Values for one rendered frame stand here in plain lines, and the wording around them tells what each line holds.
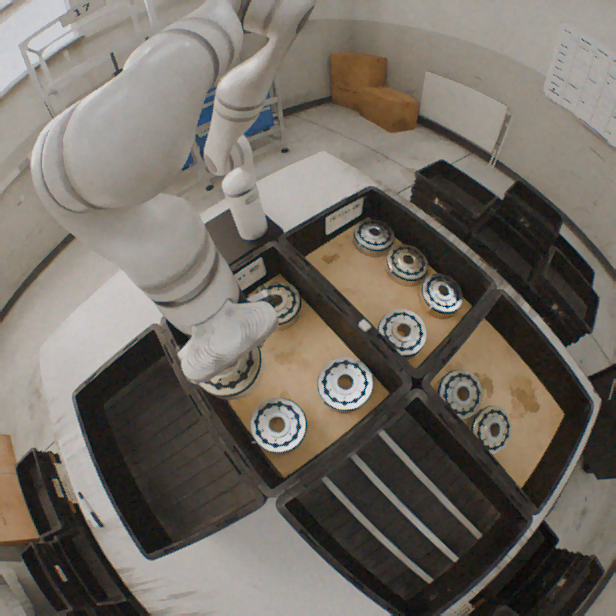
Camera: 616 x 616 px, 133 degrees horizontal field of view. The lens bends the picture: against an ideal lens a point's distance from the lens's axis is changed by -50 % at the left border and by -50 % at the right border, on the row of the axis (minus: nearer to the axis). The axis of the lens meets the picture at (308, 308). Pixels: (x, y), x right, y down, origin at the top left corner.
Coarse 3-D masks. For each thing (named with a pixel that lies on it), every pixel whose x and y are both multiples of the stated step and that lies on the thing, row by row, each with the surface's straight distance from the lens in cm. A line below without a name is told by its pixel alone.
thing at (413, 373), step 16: (384, 192) 71; (336, 208) 64; (400, 208) 67; (304, 224) 61; (448, 240) 64; (464, 256) 63; (480, 272) 62; (336, 288) 50; (496, 288) 62; (352, 304) 49; (480, 304) 59; (368, 320) 47; (464, 320) 54
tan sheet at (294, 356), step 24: (312, 312) 59; (288, 336) 57; (312, 336) 57; (336, 336) 57; (288, 360) 55; (312, 360) 55; (264, 384) 55; (288, 384) 54; (312, 384) 54; (240, 408) 55; (312, 408) 53; (360, 408) 53; (312, 432) 53; (336, 432) 53; (288, 456) 53; (312, 456) 53
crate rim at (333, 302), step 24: (240, 264) 57; (168, 336) 54; (360, 336) 47; (384, 360) 45; (192, 384) 49; (408, 384) 45; (384, 408) 44; (360, 432) 44; (240, 456) 45; (264, 480) 44; (288, 480) 43
